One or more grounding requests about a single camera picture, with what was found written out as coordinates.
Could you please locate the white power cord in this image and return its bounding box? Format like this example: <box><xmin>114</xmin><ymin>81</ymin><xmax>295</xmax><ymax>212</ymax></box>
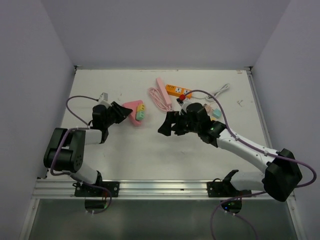
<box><xmin>192</xmin><ymin>83</ymin><xmax>231</xmax><ymax>102</ymax></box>

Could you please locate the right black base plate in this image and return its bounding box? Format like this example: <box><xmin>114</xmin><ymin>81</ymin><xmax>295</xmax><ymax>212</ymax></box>
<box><xmin>206</xmin><ymin>178</ymin><xmax>240</xmax><ymax>198</ymax></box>

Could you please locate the teal plug charger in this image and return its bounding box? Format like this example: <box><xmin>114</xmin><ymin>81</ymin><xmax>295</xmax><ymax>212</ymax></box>
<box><xmin>212</xmin><ymin>108</ymin><xmax>222</xmax><ymax>119</ymax></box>

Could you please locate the pink triangular power strip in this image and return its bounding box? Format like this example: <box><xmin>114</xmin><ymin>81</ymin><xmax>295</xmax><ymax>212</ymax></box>
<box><xmin>122</xmin><ymin>100</ymin><xmax>145</xmax><ymax>127</ymax></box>

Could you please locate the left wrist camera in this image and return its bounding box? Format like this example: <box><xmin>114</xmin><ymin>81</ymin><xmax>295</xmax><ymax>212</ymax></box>
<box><xmin>97</xmin><ymin>92</ymin><xmax>109</xmax><ymax>106</ymax></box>

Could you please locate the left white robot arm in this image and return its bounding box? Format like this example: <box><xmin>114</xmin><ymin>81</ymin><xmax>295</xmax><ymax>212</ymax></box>
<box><xmin>43</xmin><ymin>102</ymin><xmax>133</xmax><ymax>197</ymax></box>

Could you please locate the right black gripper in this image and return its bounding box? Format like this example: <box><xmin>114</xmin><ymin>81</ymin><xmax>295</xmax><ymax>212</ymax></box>
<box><xmin>158</xmin><ymin>111</ymin><xmax>201</xmax><ymax>137</ymax></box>

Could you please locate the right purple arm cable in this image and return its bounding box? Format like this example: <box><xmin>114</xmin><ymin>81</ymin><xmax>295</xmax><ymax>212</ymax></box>
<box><xmin>186</xmin><ymin>89</ymin><xmax>317</xmax><ymax>240</ymax></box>

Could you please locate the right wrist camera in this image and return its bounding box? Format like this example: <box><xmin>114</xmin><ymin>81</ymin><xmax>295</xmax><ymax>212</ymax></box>
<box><xmin>176</xmin><ymin>94</ymin><xmax>192</xmax><ymax>112</ymax></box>

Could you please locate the yellow USB charger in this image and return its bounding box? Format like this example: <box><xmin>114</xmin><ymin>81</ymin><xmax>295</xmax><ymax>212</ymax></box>
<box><xmin>136</xmin><ymin>103</ymin><xmax>146</xmax><ymax>112</ymax></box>

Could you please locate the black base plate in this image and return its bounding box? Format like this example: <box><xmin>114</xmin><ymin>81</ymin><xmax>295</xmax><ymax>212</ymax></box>
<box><xmin>72</xmin><ymin>181</ymin><xmax>120</xmax><ymax>198</ymax></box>
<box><xmin>206</xmin><ymin>178</ymin><xmax>240</xmax><ymax>198</ymax></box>

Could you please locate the pink plug charger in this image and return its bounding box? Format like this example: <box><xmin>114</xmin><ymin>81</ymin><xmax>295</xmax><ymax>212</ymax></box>
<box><xmin>203</xmin><ymin>104</ymin><xmax>213</xmax><ymax>115</ymax></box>

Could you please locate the aluminium rail frame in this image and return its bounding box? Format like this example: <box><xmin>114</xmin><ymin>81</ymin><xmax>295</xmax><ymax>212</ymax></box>
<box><xmin>32</xmin><ymin>178</ymin><xmax>296</xmax><ymax>200</ymax></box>

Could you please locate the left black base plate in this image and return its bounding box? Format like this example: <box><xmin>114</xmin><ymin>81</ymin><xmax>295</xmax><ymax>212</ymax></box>
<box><xmin>72</xmin><ymin>181</ymin><xmax>120</xmax><ymax>198</ymax></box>

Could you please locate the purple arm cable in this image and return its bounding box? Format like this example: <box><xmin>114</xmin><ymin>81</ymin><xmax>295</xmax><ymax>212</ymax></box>
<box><xmin>49</xmin><ymin>95</ymin><xmax>112</xmax><ymax>215</ymax></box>
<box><xmin>186</xmin><ymin>89</ymin><xmax>317</xmax><ymax>240</ymax></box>

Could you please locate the pink long power strip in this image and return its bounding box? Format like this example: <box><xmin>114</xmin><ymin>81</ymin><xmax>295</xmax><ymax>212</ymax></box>
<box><xmin>155</xmin><ymin>77</ymin><xmax>172</xmax><ymax>108</ymax></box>

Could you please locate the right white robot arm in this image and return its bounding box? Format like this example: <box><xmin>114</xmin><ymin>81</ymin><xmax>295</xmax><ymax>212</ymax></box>
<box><xmin>158</xmin><ymin>103</ymin><xmax>302</xmax><ymax>202</ymax></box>

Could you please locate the orange power strip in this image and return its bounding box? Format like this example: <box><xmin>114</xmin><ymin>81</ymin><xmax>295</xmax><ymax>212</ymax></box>
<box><xmin>165</xmin><ymin>84</ymin><xmax>192</xmax><ymax>99</ymax></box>

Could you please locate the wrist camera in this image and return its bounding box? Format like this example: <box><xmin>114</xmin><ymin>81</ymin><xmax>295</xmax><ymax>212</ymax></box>
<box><xmin>97</xmin><ymin>92</ymin><xmax>109</xmax><ymax>106</ymax></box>
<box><xmin>176</xmin><ymin>94</ymin><xmax>192</xmax><ymax>112</ymax></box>

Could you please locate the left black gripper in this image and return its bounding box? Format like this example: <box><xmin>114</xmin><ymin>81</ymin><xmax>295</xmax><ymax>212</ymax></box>
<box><xmin>103</xmin><ymin>101</ymin><xmax>132</xmax><ymax>128</ymax></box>

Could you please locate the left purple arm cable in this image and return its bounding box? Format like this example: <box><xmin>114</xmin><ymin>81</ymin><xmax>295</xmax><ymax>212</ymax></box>
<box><xmin>49</xmin><ymin>95</ymin><xmax>112</xmax><ymax>215</ymax></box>

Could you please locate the green USB charger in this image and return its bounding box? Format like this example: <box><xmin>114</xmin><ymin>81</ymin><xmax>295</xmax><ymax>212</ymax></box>
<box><xmin>135</xmin><ymin>110</ymin><xmax>145</xmax><ymax>122</ymax></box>

